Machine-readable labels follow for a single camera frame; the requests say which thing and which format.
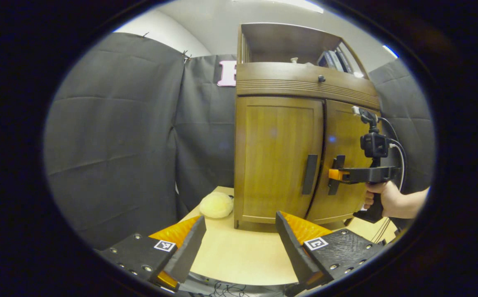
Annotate grey spine book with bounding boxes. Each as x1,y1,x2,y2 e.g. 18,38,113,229
329,50,344,73

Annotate pale yellow plush toy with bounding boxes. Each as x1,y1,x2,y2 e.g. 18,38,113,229
199,191,234,219

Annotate black backdrop cloth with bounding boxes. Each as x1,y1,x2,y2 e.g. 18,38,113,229
43,32,436,250

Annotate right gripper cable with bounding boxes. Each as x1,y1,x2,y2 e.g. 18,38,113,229
371,117,407,244

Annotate brown wooden shoe cabinet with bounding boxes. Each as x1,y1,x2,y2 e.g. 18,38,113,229
233,23,381,232

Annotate wooden cabinet drawer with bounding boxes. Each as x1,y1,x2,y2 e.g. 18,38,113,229
236,62,381,110

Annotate tangled black cables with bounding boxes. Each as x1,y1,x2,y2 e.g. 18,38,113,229
206,281,256,297

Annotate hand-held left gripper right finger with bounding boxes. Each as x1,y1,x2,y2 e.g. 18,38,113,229
275,211,386,290

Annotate wooden cabinet door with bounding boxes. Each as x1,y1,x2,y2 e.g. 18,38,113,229
305,99,381,225
235,96,325,224

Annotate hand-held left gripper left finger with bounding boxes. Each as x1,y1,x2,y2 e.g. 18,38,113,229
94,215,207,291

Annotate dark spine book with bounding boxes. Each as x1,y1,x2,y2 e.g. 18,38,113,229
336,48,353,74

